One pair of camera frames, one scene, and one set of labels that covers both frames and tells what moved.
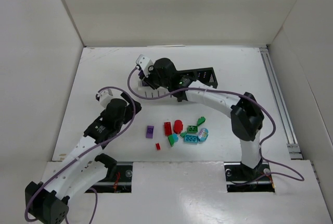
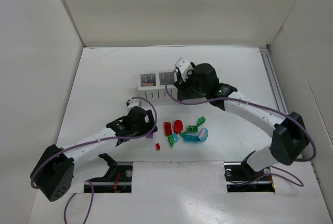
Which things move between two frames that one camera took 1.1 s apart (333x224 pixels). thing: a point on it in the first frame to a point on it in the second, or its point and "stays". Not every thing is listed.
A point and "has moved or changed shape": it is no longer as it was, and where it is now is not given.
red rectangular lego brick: x=167 y=128 stays
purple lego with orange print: x=149 y=132 stays
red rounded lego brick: x=178 y=126 stays
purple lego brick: x=141 y=74 has moved or changed shape
